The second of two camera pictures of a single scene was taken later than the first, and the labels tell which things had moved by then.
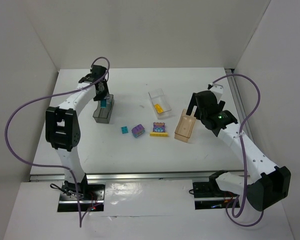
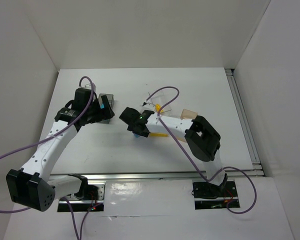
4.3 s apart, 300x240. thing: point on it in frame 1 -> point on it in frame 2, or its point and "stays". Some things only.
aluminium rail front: (124, 176) stays
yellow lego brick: (158, 108) stays
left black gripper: (101, 95) -> (106, 107)
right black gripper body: (196, 104) -> (128, 116)
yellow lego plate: (158, 134) stays
